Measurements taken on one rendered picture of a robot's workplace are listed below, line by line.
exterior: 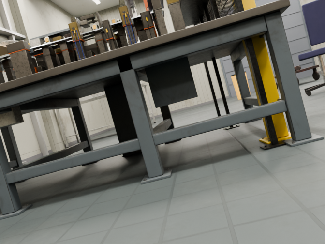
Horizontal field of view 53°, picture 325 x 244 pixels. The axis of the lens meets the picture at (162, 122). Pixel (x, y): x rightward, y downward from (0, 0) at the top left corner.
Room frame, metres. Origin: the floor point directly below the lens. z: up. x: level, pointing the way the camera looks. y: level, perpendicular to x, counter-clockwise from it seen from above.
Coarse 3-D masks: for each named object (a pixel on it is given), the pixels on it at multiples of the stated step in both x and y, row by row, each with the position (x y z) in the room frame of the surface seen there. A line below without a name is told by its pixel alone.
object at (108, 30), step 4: (104, 24) 2.19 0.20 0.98; (108, 24) 2.19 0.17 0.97; (104, 28) 2.19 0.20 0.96; (108, 28) 2.19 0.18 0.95; (104, 32) 2.20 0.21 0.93; (108, 32) 2.19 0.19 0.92; (112, 32) 2.23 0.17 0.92; (108, 36) 2.19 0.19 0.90; (112, 36) 2.19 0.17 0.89; (108, 40) 2.20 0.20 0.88; (112, 40) 2.20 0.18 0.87; (112, 44) 2.20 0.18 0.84; (112, 48) 2.20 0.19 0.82; (116, 48) 2.25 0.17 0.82
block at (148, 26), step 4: (144, 12) 2.15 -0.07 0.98; (148, 12) 2.15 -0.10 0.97; (144, 16) 2.15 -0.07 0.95; (148, 16) 2.15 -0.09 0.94; (144, 20) 2.15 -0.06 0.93; (148, 20) 2.15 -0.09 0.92; (144, 24) 2.15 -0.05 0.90; (148, 24) 2.15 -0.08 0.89; (152, 24) 2.15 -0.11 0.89; (144, 28) 2.15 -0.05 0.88; (148, 28) 2.16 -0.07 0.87; (152, 28) 2.16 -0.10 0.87; (148, 32) 2.16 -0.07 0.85; (152, 32) 2.16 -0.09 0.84; (148, 36) 2.16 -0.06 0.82; (152, 36) 2.16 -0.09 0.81
